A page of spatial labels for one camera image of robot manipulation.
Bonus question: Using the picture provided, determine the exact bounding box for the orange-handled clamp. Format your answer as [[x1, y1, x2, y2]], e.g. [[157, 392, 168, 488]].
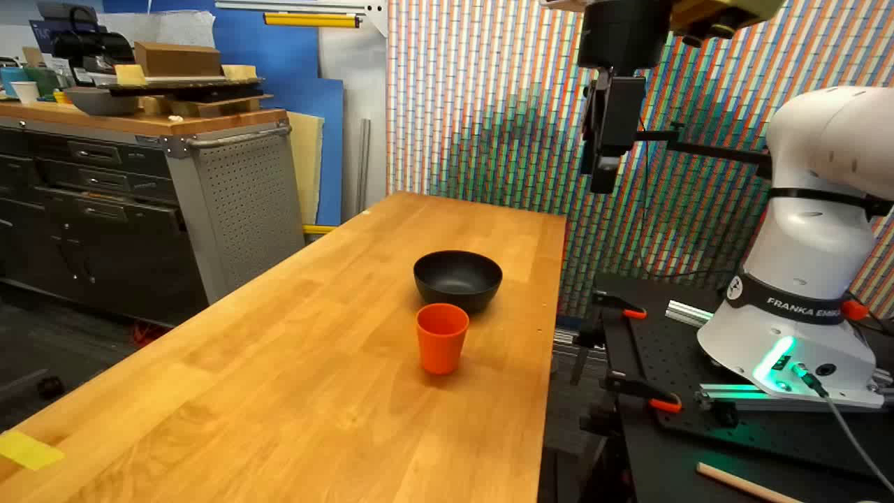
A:
[[607, 371, 683, 417], [591, 291, 648, 322]]

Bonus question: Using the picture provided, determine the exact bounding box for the orange plastic cup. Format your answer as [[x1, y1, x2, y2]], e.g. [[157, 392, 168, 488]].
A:
[[417, 302, 468, 374]]

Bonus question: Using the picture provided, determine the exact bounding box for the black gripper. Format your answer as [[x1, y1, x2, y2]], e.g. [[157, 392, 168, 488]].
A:
[[579, 0, 671, 193]]

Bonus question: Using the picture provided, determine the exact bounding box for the orange-handled clamp rear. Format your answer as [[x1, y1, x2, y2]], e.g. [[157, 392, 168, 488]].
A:
[[591, 291, 648, 322]]

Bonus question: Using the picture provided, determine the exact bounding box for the black bowl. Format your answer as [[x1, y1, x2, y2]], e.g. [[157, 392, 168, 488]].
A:
[[414, 249, 503, 315]]

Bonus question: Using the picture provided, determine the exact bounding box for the yellow sticky note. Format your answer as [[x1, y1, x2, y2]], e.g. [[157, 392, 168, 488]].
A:
[[0, 430, 63, 469]]

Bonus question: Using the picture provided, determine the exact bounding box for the grey metal tool cabinet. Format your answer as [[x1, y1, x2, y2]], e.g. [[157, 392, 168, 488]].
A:
[[0, 104, 305, 323]]

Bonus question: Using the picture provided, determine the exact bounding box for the wooden stick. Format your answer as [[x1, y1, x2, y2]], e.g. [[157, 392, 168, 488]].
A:
[[695, 462, 801, 503]]

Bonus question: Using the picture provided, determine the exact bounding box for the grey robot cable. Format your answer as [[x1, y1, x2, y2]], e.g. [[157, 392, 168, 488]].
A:
[[790, 361, 894, 491]]

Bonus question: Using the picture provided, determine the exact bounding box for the orange-handled clamp front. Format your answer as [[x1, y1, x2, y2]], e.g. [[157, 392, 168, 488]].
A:
[[607, 371, 683, 417]]

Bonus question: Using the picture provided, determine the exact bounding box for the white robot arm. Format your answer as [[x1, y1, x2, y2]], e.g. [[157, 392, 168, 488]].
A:
[[579, 0, 894, 411]]

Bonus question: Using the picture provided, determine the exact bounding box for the black optical breadboard plate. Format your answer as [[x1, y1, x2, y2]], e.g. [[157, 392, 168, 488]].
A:
[[590, 279, 871, 479]]

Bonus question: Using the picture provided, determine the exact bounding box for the stack of wooden boards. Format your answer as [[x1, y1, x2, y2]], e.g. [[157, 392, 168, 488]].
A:
[[63, 43, 267, 118]]

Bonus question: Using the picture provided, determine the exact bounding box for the blue foam board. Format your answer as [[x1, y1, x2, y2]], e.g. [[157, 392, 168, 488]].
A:
[[99, 0, 344, 224]]

